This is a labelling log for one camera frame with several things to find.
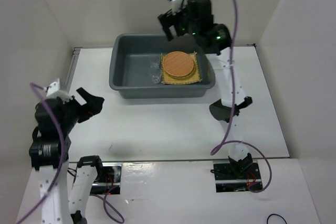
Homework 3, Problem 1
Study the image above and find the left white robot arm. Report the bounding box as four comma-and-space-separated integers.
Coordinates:
29, 87, 104, 223

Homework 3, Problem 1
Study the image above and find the orange round woven tray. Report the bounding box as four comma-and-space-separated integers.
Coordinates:
162, 51, 195, 78

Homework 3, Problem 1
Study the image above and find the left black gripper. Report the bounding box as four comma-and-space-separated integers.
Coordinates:
58, 87, 104, 134

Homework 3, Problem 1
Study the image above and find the clear plastic cup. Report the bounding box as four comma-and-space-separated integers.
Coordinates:
149, 56, 161, 70
150, 68, 162, 84

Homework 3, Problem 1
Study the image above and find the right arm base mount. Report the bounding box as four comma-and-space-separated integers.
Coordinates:
210, 157, 263, 193

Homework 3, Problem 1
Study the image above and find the black cable loop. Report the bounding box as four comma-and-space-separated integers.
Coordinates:
267, 214, 287, 224

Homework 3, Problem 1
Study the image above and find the grey plastic bin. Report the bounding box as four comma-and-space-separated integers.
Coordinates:
109, 34, 215, 99

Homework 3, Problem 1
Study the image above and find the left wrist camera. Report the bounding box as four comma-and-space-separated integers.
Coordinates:
45, 78, 72, 103

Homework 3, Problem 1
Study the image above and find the square bamboo mat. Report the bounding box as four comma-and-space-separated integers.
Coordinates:
161, 52, 202, 85

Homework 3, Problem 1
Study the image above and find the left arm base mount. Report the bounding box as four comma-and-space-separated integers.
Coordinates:
90, 163, 122, 195

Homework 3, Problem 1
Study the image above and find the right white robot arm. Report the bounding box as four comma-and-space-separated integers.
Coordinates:
158, 0, 253, 178

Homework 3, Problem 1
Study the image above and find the aluminium frame rail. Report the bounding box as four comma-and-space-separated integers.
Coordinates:
65, 47, 81, 90

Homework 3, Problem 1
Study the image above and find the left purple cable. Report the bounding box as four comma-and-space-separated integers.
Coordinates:
15, 82, 124, 223

